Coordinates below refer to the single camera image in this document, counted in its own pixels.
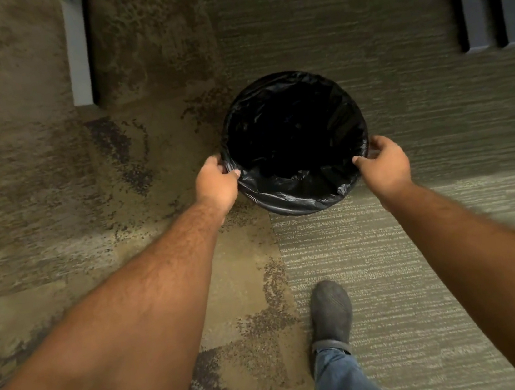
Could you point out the black plastic trash bag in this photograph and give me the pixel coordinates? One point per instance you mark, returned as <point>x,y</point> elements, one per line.
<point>295,142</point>

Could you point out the person's left thumb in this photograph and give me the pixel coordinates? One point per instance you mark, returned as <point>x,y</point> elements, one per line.
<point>231,178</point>

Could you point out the blue jeans leg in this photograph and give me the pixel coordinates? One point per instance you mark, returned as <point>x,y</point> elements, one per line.
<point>343,382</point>

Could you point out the person's right forearm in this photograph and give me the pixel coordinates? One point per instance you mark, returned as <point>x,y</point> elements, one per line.
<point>479,262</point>

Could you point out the grey shoe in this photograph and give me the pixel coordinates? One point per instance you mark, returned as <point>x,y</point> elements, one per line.
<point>331,315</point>

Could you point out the person's left forearm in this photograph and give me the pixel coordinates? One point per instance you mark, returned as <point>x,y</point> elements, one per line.
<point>128,323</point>

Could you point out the person's left hand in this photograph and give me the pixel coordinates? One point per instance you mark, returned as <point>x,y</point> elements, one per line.
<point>214,186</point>

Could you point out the person's right thumb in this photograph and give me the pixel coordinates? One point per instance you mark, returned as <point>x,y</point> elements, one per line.
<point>362,161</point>

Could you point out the person's right hand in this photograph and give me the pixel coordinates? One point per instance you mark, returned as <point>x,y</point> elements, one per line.
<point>386,168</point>

